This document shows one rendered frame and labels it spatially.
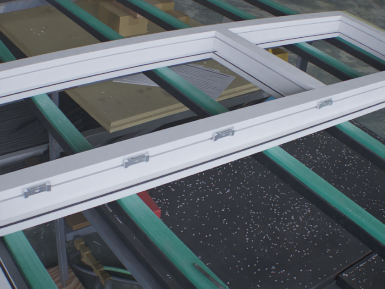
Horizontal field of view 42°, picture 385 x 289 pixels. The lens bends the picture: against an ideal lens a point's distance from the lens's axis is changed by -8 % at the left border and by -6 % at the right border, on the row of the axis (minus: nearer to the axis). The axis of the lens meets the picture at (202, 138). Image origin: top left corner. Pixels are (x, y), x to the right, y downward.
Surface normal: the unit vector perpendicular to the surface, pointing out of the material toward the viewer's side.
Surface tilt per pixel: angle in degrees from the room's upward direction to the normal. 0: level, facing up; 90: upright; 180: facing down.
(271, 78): 90
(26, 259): 0
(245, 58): 90
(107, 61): 90
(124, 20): 90
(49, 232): 0
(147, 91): 0
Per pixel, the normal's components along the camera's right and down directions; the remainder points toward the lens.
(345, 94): 0.59, 0.48
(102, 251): 0.11, -0.84
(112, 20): -0.81, 0.22
